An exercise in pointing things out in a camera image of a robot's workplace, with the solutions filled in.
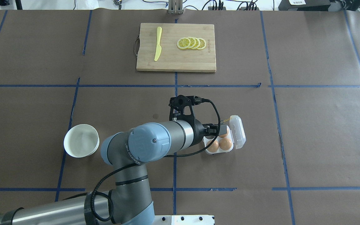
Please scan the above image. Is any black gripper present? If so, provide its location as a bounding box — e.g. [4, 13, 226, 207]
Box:
[192, 120, 227, 146]

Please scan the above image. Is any brown egg from bowl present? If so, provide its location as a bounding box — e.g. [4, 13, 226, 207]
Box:
[206, 140, 219, 154]

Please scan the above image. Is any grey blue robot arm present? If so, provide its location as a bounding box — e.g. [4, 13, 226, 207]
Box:
[0, 120, 228, 225]

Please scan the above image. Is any brown egg upper cell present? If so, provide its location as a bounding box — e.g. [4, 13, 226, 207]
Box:
[219, 126, 229, 138]

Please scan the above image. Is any brown egg cell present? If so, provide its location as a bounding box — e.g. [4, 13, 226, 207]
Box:
[219, 126, 229, 138]
[219, 138, 233, 151]

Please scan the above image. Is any brown egg lower cell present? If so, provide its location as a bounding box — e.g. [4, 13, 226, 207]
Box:
[219, 138, 233, 151]

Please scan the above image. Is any clear plastic egg box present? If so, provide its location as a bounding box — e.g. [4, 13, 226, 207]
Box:
[203, 115, 246, 155]

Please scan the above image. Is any black equipment box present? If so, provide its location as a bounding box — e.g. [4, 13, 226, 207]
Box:
[278, 0, 347, 12]

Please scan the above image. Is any wooden cutting board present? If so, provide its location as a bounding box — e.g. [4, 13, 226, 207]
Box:
[136, 23, 216, 73]

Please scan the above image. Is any back lemon slice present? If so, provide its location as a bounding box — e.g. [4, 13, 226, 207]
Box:
[197, 38, 206, 50]

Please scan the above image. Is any lemon slice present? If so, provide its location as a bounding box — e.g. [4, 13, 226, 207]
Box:
[176, 37, 191, 49]
[197, 38, 206, 50]
[191, 37, 200, 49]
[187, 37, 197, 49]

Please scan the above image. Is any front lemon slice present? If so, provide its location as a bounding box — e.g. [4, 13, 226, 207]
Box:
[176, 37, 191, 49]

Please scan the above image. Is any right blue tape line crosswise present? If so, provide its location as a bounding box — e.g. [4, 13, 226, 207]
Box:
[268, 85, 360, 88]

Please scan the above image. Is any yellow plastic knife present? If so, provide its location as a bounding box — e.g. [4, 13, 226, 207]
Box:
[154, 27, 163, 62]

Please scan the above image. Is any white paper bowl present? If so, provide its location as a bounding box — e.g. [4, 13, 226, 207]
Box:
[63, 124, 100, 158]

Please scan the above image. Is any right blue tape line lengthwise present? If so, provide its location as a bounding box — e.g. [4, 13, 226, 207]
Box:
[259, 11, 296, 225]

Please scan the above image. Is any black camera cable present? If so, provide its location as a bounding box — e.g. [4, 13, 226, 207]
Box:
[85, 98, 222, 223]

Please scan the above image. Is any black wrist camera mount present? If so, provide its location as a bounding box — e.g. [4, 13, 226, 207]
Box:
[169, 95, 202, 123]

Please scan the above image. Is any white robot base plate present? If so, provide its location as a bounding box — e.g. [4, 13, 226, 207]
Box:
[152, 215, 215, 225]

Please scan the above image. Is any metal cutting board handle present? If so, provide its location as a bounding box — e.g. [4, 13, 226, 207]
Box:
[133, 35, 140, 58]

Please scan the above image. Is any grey metal stand post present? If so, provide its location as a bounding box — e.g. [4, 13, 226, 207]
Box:
[168, 0, 184, 14]

